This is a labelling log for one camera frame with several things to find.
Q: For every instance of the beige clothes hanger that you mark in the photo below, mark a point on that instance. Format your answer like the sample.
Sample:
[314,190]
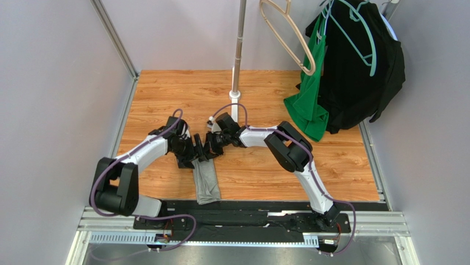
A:
[279,20]

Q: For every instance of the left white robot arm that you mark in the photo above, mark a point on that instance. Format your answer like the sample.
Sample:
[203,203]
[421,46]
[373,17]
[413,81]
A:
[115,189]

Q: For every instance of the grey cloth napkin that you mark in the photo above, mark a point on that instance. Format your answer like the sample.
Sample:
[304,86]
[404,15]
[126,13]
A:
[206,183]

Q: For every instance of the metal stand pole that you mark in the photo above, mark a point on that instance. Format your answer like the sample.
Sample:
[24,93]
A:
[240,32]

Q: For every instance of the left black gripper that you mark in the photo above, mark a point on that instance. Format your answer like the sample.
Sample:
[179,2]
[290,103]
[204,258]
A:
[185,162]

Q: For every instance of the black shirt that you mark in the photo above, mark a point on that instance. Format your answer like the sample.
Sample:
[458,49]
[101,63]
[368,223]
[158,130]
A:
[347,91]

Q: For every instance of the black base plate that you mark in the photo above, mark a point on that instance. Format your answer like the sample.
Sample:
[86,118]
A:
[245,221]

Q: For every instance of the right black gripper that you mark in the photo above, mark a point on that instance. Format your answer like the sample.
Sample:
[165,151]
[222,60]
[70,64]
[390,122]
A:
[212,145]

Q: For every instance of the teal clothes hanger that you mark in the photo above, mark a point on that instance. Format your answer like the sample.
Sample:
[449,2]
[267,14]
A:
[357,32]

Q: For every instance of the green shirt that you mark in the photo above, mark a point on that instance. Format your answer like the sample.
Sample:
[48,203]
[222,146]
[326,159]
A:
[303,107]

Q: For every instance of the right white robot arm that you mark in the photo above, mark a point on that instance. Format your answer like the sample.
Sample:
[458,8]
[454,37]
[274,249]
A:
[292,151]

